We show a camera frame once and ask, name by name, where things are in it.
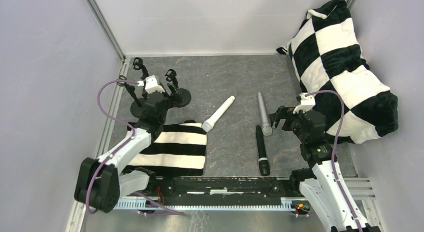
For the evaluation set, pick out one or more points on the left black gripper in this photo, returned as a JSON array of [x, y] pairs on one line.
[[154, 96]]

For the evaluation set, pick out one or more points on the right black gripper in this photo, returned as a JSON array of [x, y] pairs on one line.
[[286, 117]]

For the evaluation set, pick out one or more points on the black mic stand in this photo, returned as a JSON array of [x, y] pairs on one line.
[[137, 107], [138, 64], [184, 94]]

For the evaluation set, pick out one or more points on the silver grey microphone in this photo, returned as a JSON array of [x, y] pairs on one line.
[[265, 121]]

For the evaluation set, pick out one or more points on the white microphone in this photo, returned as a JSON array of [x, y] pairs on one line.
[[209, 123]]

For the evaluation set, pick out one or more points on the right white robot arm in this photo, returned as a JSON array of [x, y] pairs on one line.
[[322, 184]]

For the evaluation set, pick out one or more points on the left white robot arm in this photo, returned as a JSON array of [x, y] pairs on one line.
[[101, 181]]

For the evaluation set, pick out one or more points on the black mic stand back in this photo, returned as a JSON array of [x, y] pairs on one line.
[[138, 64]]

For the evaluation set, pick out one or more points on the black microphone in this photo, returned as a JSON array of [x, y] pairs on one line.
[[263, 163]]

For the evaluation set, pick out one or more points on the black white striped cloth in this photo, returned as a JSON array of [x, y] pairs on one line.
[[179, 151]]

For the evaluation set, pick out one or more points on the black white checkered pillow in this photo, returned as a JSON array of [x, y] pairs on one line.
[[328, 62]]

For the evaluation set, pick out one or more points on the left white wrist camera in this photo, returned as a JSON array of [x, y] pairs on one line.
[[151, 84]]

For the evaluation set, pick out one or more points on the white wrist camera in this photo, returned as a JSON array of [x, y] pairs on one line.
[[151, 84], [306, 103]]

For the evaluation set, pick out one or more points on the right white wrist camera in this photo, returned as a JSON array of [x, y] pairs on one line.
[[306, 103]]

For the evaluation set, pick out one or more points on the white cable duct strip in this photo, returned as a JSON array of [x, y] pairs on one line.
[[141, 204]]

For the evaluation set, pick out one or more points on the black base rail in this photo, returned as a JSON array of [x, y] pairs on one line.
[[221, 190]]

